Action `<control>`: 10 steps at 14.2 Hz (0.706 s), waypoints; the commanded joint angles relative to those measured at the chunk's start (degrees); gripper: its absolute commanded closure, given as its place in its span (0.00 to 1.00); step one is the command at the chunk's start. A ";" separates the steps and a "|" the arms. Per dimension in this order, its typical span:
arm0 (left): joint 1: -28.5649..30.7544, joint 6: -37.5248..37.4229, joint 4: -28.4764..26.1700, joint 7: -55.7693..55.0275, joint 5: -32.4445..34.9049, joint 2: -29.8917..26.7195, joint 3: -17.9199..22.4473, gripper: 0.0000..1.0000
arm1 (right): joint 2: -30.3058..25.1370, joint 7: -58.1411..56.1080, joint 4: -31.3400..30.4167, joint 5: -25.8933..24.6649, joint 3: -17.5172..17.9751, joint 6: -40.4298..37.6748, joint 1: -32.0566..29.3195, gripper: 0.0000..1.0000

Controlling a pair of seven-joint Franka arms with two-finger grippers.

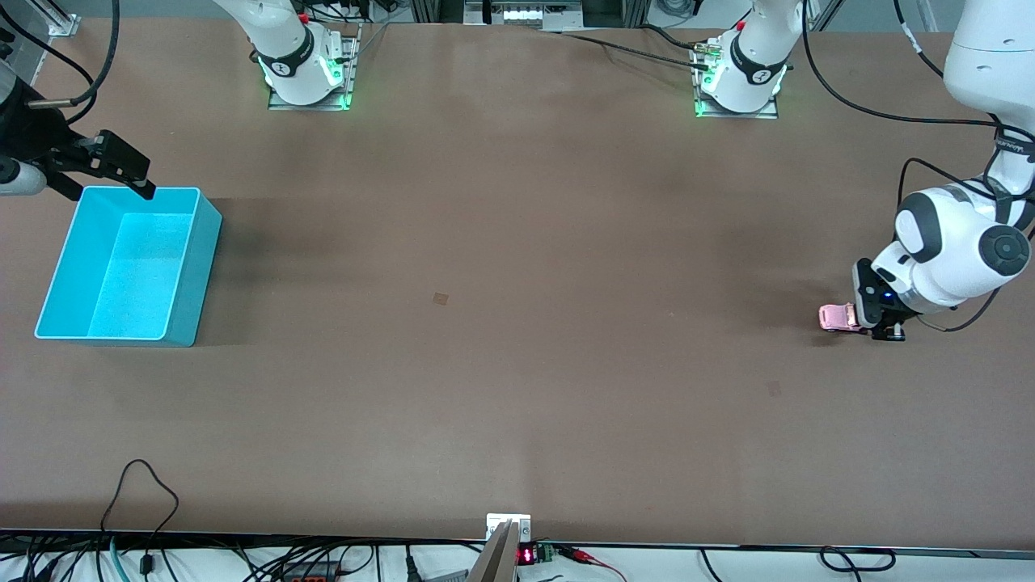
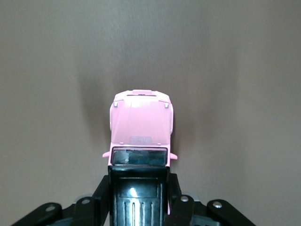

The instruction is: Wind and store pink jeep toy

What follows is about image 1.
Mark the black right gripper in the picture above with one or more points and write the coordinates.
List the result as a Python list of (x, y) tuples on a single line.
[(32, 139)]

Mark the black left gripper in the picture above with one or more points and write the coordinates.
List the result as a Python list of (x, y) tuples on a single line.
[(867, 297)]

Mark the pink jeep toy black roof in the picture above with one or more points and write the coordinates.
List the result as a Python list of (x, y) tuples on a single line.
[(837, 317)]

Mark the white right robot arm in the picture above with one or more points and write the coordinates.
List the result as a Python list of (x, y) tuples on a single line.
[(283, 48)]

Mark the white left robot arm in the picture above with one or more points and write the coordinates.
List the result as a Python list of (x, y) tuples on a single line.
[(954, 250)]

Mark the turquoise plastic bin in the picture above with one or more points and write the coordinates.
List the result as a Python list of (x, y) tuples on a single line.
[(129, 275)]

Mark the red digit display module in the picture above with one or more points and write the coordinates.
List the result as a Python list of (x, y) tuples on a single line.
[(527, 555)]

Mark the black orange power strip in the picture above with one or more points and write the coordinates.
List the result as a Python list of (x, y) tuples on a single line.
[(311, 574)]

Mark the lit equipment rack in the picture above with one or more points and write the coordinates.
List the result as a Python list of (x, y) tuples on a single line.
[(525, 14)]

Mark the aluminium frame profile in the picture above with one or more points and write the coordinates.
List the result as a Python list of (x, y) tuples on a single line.
[(63, 18)]

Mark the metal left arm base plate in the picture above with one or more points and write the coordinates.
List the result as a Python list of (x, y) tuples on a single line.
[(740, 115)]

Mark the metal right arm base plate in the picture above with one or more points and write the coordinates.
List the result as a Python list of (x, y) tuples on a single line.
[(349, 73)]

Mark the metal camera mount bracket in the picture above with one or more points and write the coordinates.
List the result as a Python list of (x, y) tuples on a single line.
[(501, 550)]

